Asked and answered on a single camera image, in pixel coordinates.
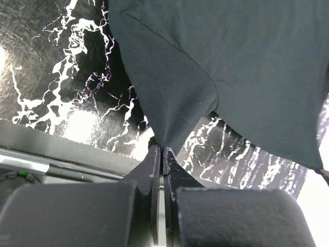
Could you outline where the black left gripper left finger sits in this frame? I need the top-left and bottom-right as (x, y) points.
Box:
(1, 145), (161, 246)

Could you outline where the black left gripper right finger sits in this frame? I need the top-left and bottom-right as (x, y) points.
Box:
(163, 148), (315, 246)

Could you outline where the black t-shirt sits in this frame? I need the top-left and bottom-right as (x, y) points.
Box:
(108, 1), (328, 170)

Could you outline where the aluminium frame rail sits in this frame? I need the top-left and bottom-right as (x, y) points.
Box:
(0, 148), (52, 175)

